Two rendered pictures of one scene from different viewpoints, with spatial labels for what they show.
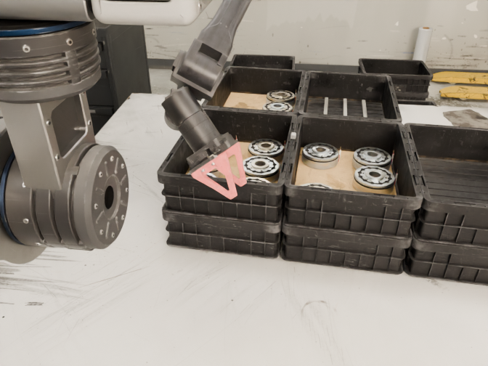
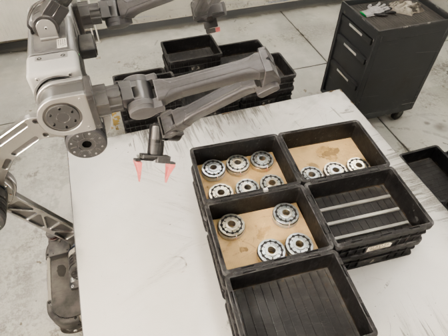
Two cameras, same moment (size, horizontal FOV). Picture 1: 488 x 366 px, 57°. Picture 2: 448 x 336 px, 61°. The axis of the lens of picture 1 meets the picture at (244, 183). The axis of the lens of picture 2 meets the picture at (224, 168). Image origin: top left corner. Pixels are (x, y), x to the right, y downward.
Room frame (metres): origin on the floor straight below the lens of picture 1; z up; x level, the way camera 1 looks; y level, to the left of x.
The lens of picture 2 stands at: (0.52, -0.89, 2.08)
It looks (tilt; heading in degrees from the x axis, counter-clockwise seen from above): 48 degrees down; 64
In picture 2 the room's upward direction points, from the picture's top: 1 degrees clockwise
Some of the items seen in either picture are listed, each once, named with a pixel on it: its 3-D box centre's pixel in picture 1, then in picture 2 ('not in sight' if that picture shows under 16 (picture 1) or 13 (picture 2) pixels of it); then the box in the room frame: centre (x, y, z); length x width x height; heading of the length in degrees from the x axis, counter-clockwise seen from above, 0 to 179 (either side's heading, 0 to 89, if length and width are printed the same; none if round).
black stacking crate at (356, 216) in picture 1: (347, 171); (265, 234); (1.00, -0.27, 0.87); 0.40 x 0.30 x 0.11; 170
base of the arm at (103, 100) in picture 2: not in sight; (105, 100); (0.58, -0.03, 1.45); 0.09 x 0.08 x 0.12; 84
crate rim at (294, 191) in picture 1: (350, 155); (266, 226); (1.00, -0.27, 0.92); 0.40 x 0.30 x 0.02; 170
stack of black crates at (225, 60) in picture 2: not in sight; (240, 71); (1.78, 1.45, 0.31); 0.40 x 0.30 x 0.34; 174
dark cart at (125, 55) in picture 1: (101, 88); (377, 66); (2.67, 0.90, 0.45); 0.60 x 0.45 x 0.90; 174
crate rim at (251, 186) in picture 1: (234, 144); (243, 167); (1.05, 0.02, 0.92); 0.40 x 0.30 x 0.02; 170
